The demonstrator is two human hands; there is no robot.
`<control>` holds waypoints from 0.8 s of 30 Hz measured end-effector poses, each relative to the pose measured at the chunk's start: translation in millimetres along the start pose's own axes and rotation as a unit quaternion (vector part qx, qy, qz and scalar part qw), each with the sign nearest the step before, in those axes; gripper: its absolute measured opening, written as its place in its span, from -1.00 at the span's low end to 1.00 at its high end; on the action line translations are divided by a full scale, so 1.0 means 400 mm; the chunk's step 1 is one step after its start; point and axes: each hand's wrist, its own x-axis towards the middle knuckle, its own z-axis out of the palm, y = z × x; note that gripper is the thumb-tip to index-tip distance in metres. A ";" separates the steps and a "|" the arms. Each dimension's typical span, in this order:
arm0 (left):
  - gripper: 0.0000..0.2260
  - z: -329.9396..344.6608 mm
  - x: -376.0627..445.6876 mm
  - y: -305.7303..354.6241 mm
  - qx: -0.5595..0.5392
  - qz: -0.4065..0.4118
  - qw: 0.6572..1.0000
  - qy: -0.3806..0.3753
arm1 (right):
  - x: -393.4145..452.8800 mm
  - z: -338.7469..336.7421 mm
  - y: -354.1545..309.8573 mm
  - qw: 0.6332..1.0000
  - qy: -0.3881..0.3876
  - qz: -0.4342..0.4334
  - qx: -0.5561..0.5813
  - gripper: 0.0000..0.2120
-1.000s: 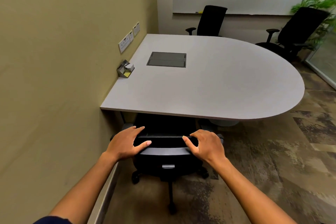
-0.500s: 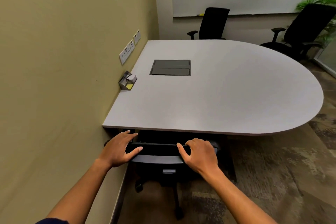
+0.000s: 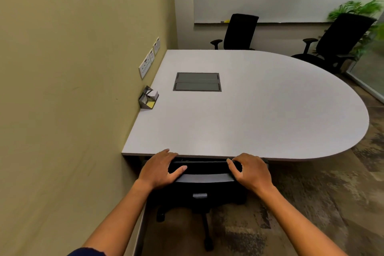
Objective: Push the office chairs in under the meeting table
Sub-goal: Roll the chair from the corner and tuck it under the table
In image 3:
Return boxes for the person's left hand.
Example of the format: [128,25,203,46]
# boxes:
[137,149,188,190]

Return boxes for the person's right hand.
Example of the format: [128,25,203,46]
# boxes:
[226,153,274,195]

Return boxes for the black wheeled office chair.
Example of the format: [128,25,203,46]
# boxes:
[147,157,270,252]

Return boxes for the person's right forearm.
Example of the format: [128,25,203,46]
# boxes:
[256,185,349,256]

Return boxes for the person's left forearm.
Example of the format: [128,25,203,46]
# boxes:
[81,178,156,256]

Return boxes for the metal sticky note holder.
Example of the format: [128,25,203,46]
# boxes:
[138,86,159,110]

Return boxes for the dark blue sleeve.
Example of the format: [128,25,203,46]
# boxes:
[67,247,107,256]

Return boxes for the black mesh-back office chair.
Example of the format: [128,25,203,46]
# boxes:
[210,13,259,51]
[291,13,377,74]

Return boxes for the green potted plant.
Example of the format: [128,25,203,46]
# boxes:
[327,0,384,59]

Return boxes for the grey table cable box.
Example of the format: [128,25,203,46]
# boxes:
[173,72,222,92]

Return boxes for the large white wall socket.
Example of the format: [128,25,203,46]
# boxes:
[139,54,151,79]

